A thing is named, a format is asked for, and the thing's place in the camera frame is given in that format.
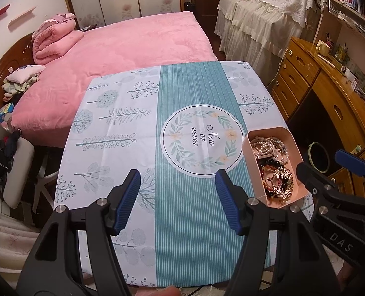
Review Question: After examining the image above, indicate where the pink bed cover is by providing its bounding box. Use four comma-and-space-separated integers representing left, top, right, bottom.
12, 11, 216, 148

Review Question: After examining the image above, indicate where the black bead bracelet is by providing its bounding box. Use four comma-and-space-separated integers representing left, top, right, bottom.
259, 156, 287, 198

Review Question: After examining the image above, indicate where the beige wall shelf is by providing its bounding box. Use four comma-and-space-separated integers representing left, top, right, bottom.
7, 6, 37, 27

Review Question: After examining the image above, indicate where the patterned teal tablecloth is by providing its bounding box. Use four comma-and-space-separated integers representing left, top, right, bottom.
55, 61, 285, 287

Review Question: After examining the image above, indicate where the black round bin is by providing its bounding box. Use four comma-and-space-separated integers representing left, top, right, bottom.
307, 142, 330, 174

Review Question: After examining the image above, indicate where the yellow mug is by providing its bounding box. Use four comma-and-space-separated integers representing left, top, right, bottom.
316, 40, 331, 57

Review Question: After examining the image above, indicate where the folded pink blanket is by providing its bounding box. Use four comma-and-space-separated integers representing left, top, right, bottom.
31, 13, 84, 65

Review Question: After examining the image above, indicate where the white floral pillow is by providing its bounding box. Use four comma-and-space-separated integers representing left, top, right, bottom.
6, 65, 46, 84

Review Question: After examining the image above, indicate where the grey chair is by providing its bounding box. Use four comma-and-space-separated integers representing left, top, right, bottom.
0, 114, 58, 228

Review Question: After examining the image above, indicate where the cream lace covered furniture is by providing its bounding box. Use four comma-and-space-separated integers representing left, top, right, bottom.
214, 0, 325, 85

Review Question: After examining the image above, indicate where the gold leaf hair comb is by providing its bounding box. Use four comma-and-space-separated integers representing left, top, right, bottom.
268, 167, 294, 201

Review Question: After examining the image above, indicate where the wooden desk with drawers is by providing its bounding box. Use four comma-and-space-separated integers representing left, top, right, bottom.
269, 37, 365, 198

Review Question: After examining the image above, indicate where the pink plastic tray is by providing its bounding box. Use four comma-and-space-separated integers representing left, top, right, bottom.
243, 127, 308, 208

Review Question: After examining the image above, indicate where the wooden headboard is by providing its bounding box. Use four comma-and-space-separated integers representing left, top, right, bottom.
0, 34, 35, 109

